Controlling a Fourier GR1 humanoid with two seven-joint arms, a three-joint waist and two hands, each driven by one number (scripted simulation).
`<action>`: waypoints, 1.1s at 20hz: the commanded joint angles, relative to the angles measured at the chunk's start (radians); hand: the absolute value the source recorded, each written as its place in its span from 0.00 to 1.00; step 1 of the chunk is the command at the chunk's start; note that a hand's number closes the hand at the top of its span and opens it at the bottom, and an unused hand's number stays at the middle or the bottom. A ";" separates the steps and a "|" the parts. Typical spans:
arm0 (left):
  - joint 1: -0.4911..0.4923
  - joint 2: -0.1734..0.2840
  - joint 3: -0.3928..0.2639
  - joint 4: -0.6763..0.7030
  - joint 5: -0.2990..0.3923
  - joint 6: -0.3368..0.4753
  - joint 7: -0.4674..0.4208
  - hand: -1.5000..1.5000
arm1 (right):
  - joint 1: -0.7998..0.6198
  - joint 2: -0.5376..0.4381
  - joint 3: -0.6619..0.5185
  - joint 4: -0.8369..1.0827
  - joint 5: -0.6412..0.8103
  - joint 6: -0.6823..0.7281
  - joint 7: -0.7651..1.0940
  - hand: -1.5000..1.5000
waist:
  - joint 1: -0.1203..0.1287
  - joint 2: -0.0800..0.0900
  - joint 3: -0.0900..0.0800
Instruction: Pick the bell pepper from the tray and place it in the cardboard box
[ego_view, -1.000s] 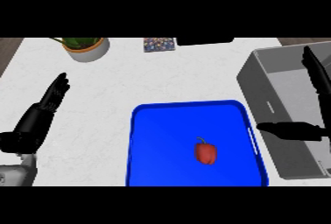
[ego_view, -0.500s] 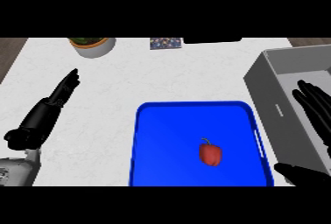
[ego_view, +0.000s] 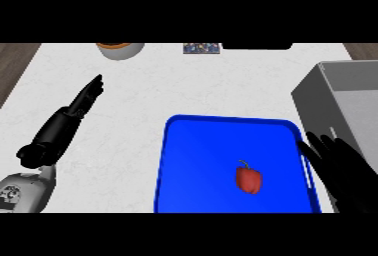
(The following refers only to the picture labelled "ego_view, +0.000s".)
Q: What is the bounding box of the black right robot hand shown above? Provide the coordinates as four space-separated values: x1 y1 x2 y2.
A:
297 131 378 214

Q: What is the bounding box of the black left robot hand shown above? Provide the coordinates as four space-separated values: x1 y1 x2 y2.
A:
15 74 105 170

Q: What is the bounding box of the grey open box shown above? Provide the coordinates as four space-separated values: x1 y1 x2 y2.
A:
290 60 378 174

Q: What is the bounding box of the red bell pepper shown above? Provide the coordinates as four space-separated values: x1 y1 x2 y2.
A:
235 159 265 195

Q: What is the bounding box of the blue plastic tray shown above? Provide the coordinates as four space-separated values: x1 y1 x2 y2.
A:
152 114 324 214

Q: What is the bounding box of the small patterned dark box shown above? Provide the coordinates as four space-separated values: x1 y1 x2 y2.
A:
182 42 222 55

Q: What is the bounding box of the white pot with orange rim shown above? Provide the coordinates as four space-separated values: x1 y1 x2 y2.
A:
95 42 146 61

